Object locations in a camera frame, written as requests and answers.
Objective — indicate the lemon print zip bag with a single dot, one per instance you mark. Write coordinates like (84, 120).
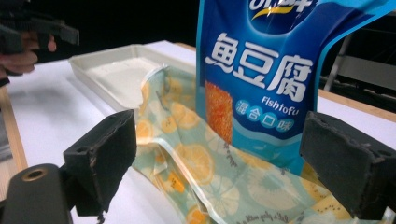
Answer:
(224, 174)

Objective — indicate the metal stand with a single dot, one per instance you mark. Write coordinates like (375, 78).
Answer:
(358, 62)

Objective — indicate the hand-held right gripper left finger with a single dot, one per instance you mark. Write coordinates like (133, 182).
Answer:
(106, 155)

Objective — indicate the white plastic tray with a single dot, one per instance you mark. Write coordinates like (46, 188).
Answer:
(121, 77)

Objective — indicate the blue snack bag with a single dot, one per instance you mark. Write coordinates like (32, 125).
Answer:
(261, 77)

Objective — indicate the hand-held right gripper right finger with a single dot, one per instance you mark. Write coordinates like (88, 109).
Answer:
(348, 161)

